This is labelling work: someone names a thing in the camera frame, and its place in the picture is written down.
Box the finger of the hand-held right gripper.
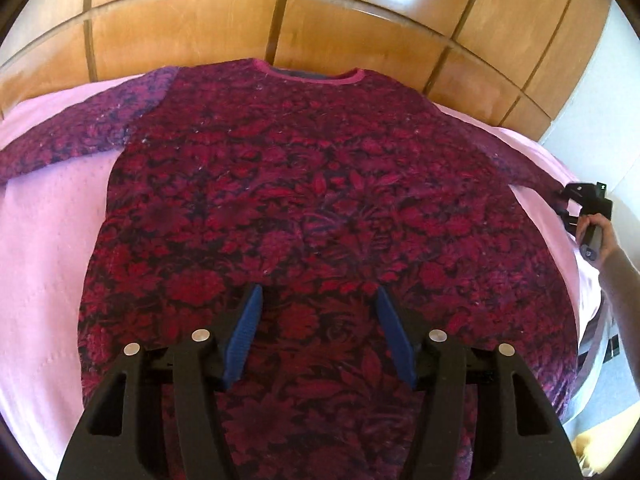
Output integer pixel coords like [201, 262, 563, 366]
[553, 186, 581, 232]

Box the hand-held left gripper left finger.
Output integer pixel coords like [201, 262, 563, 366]
[56, 284, 264, 480]

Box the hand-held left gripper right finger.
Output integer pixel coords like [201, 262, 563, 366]
[375, 286, 584, 480]

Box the red floral knit sweater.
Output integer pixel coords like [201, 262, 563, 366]
[0, 58, 581, 480]

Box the person's right forearm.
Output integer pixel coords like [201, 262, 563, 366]
[597, 246, 640, 348]

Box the person's right hand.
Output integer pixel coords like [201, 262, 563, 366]
[575, 212, 624, 264]

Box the pink quilted bedspread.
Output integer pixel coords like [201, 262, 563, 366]
[0, 76, 606, 480]

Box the wooden headboard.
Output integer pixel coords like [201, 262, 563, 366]
[0, 0, 613, 142]

